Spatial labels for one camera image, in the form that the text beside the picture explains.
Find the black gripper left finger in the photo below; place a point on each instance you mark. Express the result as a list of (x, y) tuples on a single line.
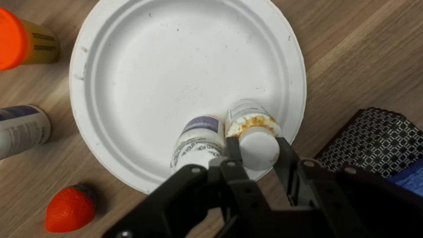
[(211, 199)]

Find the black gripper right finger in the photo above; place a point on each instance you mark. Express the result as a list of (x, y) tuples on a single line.
[(334, 203)]

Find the white pill bottle blue label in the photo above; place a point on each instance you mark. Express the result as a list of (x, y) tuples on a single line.
[(21, 130), (198, 141)]

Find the white-capped brown spice jar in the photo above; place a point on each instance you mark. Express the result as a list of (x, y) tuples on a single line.
[(258, 147)]

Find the orange lid dough can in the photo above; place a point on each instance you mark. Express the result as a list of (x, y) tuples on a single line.
[(13, 40)]

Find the white paper plate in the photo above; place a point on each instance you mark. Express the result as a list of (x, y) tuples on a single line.
[(176, 67)]

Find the dark grey patterned box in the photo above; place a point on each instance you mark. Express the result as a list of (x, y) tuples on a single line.
[(374, 137)]

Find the blue sponge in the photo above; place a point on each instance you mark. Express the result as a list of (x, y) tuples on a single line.
[(411, 176)]

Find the red tomato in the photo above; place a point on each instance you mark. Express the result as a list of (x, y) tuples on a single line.
[(67, 210)]

